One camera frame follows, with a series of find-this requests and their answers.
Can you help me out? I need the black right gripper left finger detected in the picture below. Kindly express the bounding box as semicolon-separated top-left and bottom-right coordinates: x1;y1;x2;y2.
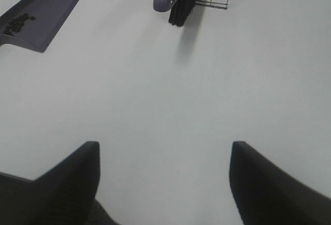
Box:
1;141;116;224

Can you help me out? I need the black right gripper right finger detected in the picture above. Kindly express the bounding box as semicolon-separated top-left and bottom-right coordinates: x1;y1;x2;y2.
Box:
229;141;330;224

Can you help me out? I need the pile of coffee beans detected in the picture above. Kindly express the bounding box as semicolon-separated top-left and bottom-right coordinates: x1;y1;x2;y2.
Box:
2;13;36;36

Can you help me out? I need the purple plastic dustpan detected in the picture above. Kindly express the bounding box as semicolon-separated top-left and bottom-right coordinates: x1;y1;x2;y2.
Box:
1;0;79;53

